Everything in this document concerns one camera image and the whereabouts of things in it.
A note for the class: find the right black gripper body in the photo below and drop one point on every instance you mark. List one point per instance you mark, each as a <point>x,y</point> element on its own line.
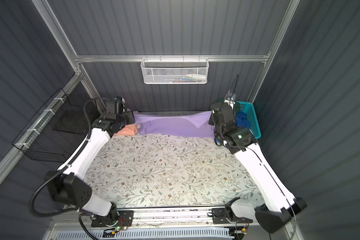
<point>210,122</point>

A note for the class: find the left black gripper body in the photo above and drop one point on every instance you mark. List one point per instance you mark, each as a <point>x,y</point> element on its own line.
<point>128,118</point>

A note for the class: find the purple t-shirt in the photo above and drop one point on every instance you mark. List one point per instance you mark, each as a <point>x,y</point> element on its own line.
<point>187,126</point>

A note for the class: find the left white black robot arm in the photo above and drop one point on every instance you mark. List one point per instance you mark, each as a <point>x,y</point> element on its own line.
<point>66,185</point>

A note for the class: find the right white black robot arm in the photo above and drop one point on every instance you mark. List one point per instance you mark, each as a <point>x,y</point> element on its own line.
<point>280,205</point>

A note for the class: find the folded pink t-shirt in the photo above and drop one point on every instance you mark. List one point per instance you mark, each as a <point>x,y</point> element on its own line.
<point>128,130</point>

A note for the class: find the dark green t-shirt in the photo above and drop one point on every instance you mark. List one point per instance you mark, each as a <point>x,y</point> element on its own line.
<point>233,104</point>

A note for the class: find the blue t-shirt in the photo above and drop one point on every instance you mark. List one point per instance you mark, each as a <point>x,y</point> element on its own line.
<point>242,120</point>

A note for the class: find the teal plastic basket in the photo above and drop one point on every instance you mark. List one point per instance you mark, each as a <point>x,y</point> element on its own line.
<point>249,110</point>

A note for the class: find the white bottle in basket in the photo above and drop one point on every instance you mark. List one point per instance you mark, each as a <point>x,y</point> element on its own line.
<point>197,77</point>

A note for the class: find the floral table mat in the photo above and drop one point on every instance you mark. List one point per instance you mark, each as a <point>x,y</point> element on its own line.
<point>162,170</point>

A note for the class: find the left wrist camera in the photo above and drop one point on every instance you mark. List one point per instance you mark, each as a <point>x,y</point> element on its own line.
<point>119,103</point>

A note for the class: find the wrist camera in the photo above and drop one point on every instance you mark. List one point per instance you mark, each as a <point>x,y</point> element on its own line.
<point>230,97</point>
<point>119,103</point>

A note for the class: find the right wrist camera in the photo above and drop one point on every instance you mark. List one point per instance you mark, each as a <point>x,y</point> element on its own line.
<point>230,97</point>

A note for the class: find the white wire mesh basket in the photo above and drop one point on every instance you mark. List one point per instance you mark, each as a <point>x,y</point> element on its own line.
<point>173,72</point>

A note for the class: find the black wire mesh basket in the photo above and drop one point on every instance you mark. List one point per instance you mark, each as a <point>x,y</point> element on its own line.
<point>57,131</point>

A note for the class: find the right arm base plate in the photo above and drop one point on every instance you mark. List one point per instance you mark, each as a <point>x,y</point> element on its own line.
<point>224,216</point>

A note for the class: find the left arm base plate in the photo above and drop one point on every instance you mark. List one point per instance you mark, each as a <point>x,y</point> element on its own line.
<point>113,220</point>

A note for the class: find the aluminium mounting rail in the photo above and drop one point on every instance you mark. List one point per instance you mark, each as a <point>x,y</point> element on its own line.
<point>172,217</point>

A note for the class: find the white slotted cable duct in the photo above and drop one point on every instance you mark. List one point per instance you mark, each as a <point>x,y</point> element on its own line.
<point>164,234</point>

